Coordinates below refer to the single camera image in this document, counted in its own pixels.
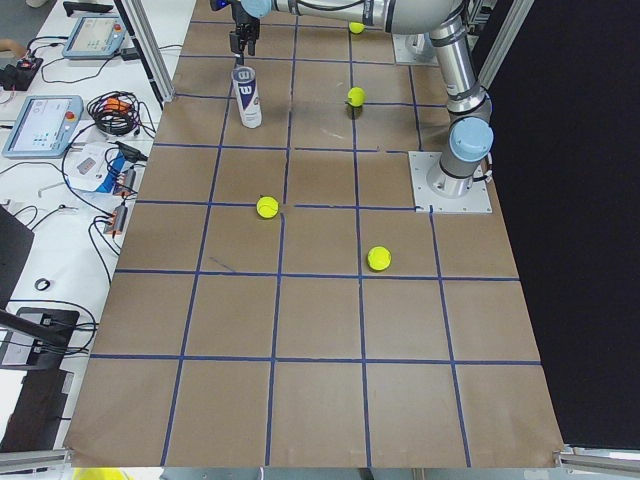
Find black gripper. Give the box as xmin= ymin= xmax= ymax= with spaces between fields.
xmin=229 ymin=12 xmax=260 ymax=66

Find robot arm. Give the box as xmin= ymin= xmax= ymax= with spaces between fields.
xmin=228 ymin=0 xmax=494 ymax=199

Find black controller on desk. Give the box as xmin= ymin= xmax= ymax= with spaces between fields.
xmin=63 ymin=1 xmax=114 ymax=17

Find blue white box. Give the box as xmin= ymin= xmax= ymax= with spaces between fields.
xmin=64 ymin=142 xmax=126 ymax=193

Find aluminium frame post left side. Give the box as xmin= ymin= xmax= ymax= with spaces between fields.
xmin=114 ymin=0 xmax=175 ymax=109

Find near teach pendant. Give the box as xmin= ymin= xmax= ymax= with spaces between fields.
xmin=2 ymin=95 xmax=84 ymax=159

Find coiled black cables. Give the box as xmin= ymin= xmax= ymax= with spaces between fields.
xmin=87 ymin=90 xmax=156 ymax=139

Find bottom right frame bracket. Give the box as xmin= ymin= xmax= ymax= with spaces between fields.
xmin=553 ymin=446 xmax=639 ymax=478

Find tennis ball at table centre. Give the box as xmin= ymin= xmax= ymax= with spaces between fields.
xmin=346 ymin=86 xmax=367 ymax=108

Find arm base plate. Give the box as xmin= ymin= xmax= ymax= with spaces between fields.
xmin=392 ymin=33 xmax=439 ymax=67
xmin=408 ymin=151 xmax=492 ymax=214

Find aluminium frame post back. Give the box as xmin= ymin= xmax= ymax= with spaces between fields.
xmin=478 ymin=0 xmax=534 ymax=90

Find tennis ball near tape curl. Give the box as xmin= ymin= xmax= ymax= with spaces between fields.
xmin=256 ymin=196 xmax=280 ymax=219

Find teach pendant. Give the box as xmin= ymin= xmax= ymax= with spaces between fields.
xmin=62 ymin=14 xmax=126 ymax=60
xmin=2 ymin=95 xmax=84 ymax=159

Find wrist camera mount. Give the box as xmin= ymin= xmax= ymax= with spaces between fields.
xmin=209 ymin=0 xmax=231 ymax=11

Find tennis ball near base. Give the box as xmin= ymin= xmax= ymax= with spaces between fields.
xmin=348 ymin=22 xmax=366 ymax=35
xmin=367 ymin=245 xmax=392 ymax=272

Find black power brick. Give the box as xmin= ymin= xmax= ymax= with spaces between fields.
xmin=119 ymin=47 xmax=140 ymax=61

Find far teach pendant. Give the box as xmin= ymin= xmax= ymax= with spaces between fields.
xmin=62 ymin=14 xmax=126 ymax=60

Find clear Wilson tennis ball can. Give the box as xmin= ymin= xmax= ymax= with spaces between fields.
xmin=231 ymin=65 xmax=262 ymax=129

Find yellow object at bottom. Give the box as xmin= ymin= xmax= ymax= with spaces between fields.
xmin=71 ymin=467 xmax=132 ymax=480

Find aluminium frame post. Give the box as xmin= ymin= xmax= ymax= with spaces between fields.
xmin=478 ymin=0 xmax=534 ymax=90
xmin=114 ymin=0 xmax=175 ymax=109

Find grey usb hub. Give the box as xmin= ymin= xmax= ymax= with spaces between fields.
xmin=113 ymin=168 xmax=137 ymax=198
xmin=103 ymin=204 xmax=128 ymax=237

